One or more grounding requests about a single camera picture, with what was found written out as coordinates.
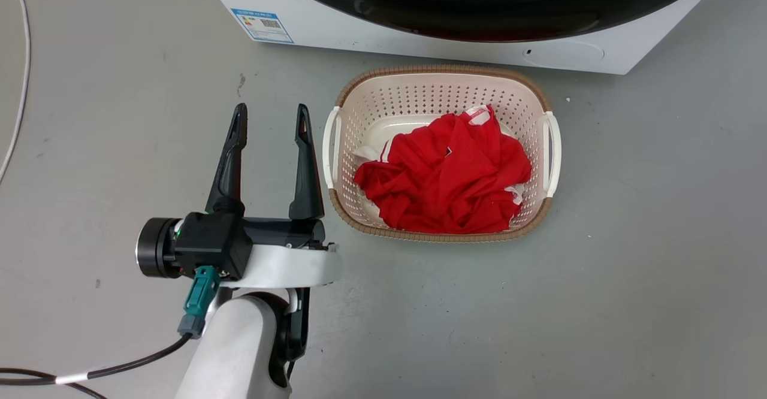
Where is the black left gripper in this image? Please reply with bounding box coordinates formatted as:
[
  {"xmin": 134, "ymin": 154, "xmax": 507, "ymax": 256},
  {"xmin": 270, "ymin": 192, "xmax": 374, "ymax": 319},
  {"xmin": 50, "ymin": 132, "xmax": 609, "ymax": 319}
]
[{"xmin": 135, "ymin": 103, "xmax": 343, "ymax": 289}]

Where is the white washing machine body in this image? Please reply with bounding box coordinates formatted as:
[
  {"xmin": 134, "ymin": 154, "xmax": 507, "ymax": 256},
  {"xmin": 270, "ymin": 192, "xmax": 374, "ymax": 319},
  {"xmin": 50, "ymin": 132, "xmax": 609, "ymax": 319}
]
[{"xmin": 195, "ymin": 0, "xmax": 733, "ymax": 75}]

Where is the black glass washing machine door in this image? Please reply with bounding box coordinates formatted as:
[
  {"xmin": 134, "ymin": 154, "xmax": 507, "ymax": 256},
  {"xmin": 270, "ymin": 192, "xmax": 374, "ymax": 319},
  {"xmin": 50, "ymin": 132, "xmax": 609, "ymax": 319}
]
[{"xmin": 259, "ymin": 0, "xmax": 726, "ymax": 43}]

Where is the white cloth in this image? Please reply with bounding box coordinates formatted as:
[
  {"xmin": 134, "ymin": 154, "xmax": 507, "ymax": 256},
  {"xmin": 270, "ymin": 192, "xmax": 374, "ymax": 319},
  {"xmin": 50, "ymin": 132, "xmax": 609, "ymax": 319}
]
[{"xmin": 352, "ymin": 140, "xmax": 393, "ymax": 166}]

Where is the blue energy label sticker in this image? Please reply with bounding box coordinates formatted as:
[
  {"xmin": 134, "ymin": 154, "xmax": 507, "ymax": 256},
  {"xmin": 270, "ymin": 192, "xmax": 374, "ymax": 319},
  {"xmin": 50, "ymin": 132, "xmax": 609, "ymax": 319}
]
[{"xmin": 231, "ymin": 8, "xmax": 295, "ymax": 44}]

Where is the beige perforated laundry basket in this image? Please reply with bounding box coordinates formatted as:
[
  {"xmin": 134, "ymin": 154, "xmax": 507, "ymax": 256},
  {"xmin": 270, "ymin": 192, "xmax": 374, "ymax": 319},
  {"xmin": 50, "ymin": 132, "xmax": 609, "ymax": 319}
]
[{"xmin": 322, "ymin": 65, "xmax": 563, "ymax": 244}]

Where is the red garment with white trim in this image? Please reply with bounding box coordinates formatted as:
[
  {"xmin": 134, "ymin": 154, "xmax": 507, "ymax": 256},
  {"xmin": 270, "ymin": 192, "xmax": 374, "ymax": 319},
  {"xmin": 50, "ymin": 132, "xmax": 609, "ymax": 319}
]
[{"xmin": 353, "ymin": 105, "xmax": 533, "ymax": 235}]

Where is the black cable with teal connector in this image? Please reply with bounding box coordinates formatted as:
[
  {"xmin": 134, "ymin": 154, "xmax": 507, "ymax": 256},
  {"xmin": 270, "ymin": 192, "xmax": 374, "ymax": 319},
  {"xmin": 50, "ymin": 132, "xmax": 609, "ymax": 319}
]
[{"xmin": 0, "ymin": 265, "xmax": 222, "ymax": 399}]

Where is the thin white floor cable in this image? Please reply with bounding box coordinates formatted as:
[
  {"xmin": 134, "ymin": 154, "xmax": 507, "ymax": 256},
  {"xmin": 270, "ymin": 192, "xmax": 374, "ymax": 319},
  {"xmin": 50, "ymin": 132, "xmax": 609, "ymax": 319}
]
[{"xmin": 0, "ymin": 0, "xmax": 32, "ymax": 185}]

